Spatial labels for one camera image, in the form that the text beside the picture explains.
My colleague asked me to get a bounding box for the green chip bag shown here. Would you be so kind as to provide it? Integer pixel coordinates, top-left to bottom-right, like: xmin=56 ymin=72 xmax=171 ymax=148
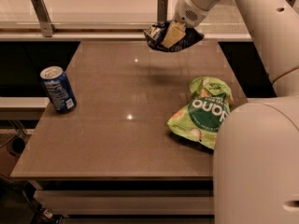
xmin=167 ymin=77 xmax=233 ymax=149

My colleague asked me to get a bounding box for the blue chip bag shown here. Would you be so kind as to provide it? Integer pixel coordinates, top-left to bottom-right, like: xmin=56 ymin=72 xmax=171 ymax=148
xmin=144 ymin=21 xmax=204 ymax=52

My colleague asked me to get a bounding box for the left metal railing bracket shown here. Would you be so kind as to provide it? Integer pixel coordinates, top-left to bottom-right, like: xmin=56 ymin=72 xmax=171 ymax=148
xmin=31 ymin=0 xmax=55 ymax=37

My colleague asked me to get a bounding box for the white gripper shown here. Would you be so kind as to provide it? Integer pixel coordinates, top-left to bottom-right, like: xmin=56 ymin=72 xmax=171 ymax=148
xmin=162 ymin=0 xmax=208 ymax=49

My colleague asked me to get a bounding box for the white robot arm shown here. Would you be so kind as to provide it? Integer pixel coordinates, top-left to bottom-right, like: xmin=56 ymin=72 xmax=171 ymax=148
xmin=175 ymin=0 xmax=299 ymax=224

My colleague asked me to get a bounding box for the blue pepsi can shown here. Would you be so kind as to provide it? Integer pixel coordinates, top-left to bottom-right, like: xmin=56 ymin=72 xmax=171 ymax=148
xmin=40 ymin=66 xmax=77 ymax=113

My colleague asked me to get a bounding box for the middle metal railing bracket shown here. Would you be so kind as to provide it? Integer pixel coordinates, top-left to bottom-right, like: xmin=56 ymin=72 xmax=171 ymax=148
xmin=157 ymin=0 xmax=168 ymax=22

